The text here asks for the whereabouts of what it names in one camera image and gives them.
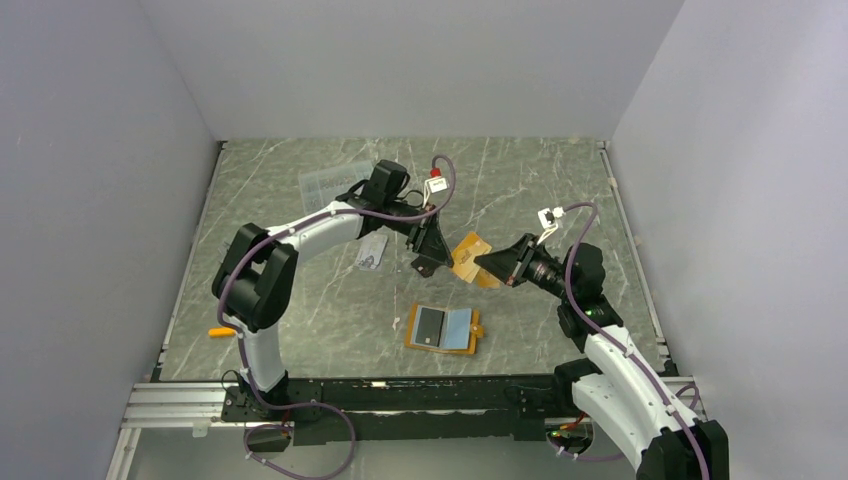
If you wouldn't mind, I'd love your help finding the black VIP card top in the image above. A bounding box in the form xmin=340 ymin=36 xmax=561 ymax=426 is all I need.
xmin=413 ymin=307 xmax=445 ymax=347

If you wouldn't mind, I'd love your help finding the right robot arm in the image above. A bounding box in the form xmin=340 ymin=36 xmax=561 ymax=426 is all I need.
xmin=475 ymin=234 xmax=730 ymax=479

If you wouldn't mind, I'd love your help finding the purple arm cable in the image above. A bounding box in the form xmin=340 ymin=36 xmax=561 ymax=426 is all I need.
xmin=216 ymin=154 xmax=458 ymax=480
xmin=549 ymin=201 xmax=711 ymax=480

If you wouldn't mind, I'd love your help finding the clear plastic organizer box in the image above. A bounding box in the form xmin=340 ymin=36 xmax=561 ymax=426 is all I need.
xmin=298 ymin=161 xmax=373 ymax=214

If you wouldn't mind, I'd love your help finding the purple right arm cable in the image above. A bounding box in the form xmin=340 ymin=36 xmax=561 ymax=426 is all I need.
xmin=549 ymin=201 xmax=711 ymax=480

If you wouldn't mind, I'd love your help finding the orange-handled screwdriver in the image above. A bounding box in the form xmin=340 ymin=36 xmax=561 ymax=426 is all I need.
xmin=208 ymin=327 xmax=237 ymax=338

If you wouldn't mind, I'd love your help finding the small orange card sleeve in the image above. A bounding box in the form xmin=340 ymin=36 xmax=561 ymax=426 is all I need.
xmin=452 ymin=256 xmax=501 ymax=289

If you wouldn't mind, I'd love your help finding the orange leather card holder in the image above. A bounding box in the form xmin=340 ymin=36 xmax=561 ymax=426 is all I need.
xmin=404 ymin=303 xmax=485 ymax=355

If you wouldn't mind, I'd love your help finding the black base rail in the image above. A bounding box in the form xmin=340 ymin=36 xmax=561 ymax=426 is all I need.
xmin=220 ymin=374 xmax=589 ymax=446

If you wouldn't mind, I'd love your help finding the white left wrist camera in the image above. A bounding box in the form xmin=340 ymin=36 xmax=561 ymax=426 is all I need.
xmin=424 ymin=167 xmax=450 ymax=194

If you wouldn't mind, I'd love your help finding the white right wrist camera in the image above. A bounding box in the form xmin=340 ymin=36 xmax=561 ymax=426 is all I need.
xmin=537 ymin=207 xmax=565 ymax=244

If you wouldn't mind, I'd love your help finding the silver VIP card bottom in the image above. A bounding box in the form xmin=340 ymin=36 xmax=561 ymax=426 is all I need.
xmin=354 ymin=233 xmax=388 ymax=271

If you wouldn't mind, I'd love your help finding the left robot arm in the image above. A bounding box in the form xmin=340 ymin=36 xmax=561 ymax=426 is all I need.
xmin=211 ymin=160 xmax=453 ymax=420

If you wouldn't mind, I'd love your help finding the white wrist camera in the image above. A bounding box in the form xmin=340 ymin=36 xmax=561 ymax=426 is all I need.
xmin=537 ymin=207 xmax=565 ymax=244
xmin=424 ymin=167 xmax=450 ymax=194

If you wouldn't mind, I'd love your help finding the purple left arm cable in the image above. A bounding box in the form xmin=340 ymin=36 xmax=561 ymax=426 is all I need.
xmin=216 ymin=154 xmax=458 ymax=480

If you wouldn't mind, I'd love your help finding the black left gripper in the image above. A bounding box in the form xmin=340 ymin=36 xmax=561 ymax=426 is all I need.
xmin=383 ymin=197 xmax=453 ymax=267

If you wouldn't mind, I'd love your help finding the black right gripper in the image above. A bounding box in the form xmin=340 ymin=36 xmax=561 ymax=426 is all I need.
xmin=474 ymin=233 xmax=575 ymax=302

